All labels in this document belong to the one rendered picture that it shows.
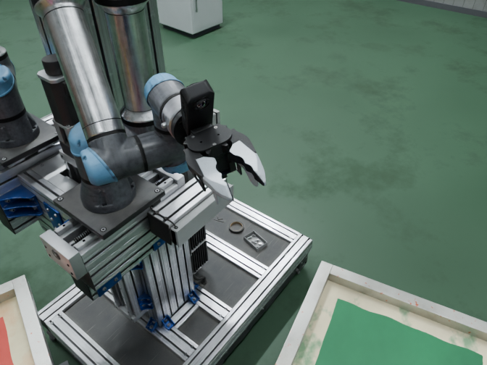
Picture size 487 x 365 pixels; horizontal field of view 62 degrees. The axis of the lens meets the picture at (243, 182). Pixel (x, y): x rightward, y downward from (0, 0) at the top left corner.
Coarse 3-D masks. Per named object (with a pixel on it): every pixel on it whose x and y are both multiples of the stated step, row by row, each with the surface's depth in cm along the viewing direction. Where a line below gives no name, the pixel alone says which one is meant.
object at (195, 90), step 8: (184, 88) 58; (192, 88) 58; (200, 88) 58; (208, 88) 58; (184, 96) 58; (192, 96) 58; (200, 96) 58; (208, 96) 59; (184, 104) 59; (192, 104) 58; (200, 104) 59; (208, 104) 60; (184, 112) 61; (192, 112) 61; (200, 112) 62; (208, 112) 63; (184, 120) 65; (192, 120) 63; (200, 120) 65; (208, 120) 66; (184, 128) 68; (192, 128) 66
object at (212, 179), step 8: (200, 160) 60; (208, 160) 60; (200, 168) 59; (208, 168) 59; (216, 168) 59; (208, 176) 57; (216, 176) 57; (208, 184) 57; (216, 184) 56; (224, 184) 56; (216, 192) 56; (224, 192) 56; (216, 200) 60; (232, 200) 55
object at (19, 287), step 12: (24, 276) 128; (0, 288) 124; (12, 288) 124; (24, 288) 124; (0, 300) 124; (24, 300) 121; (24, 312) 118; (36, 312) 119; (24, 324) 115; (36, 324) 115; (36, 336) 112; (36, 348) 110; (48, 348) 112; (36, 360) 107; (48, 360) 107
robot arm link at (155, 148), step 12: (156, 132) 80; (168, 132) 78; (144, 144) 78; (156, 144) 79; (168, 144) 80; (180, 144) 80; (156, 156) 79; (168, 156) 80; (180, 156) 82; (156, 168) 82; (168, 168) 84; (180, 168) 84
